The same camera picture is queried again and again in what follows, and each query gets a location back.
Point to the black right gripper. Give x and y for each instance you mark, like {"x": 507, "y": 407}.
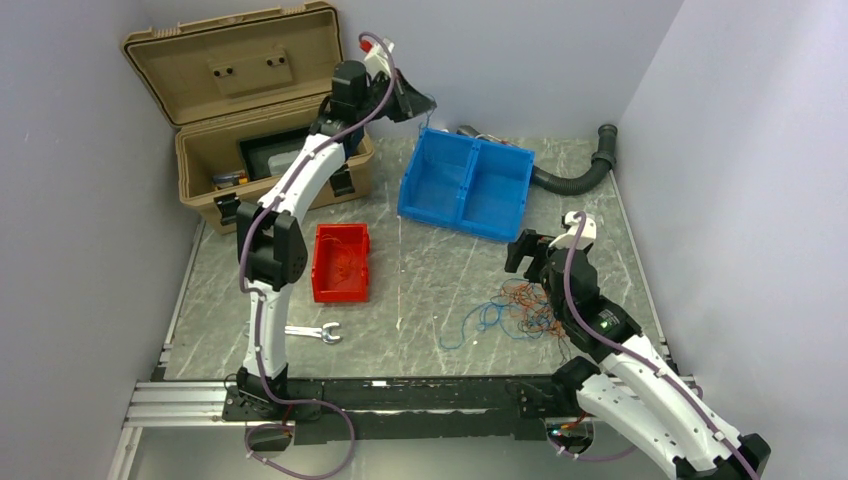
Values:
{"x": 534, "y": 244}

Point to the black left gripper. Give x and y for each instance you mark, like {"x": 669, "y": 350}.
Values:
{"x": 410, "y": 102}

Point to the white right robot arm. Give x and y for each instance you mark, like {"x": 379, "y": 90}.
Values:
{"x": 621, "y": 379}

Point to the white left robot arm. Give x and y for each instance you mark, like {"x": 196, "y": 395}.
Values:
{"x": 272, "y": 252}

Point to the blue plastic divided bin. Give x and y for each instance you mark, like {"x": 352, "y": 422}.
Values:
{"x": 465, "y": 184}

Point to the grey case in toolbox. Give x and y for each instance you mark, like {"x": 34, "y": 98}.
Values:
{"x": 278, "y": 164}

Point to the red plastic bin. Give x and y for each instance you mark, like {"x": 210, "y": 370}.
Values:
{"x": 340, "y": 271}

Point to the tan plastic toolbox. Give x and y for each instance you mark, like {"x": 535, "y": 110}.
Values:
{"x": 226, "y": 80}

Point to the silver open-end wrench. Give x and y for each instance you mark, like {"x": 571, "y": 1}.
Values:
{"x": 325, "y": 333}

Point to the yellow black tool in toolbox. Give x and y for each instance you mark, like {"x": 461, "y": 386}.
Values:
{"x": 231, "y": 179}

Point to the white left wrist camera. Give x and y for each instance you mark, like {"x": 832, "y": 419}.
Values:
{"x": 376, "y": 59}

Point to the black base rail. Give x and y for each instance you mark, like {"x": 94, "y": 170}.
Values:
{"x": 522, "y": 407}

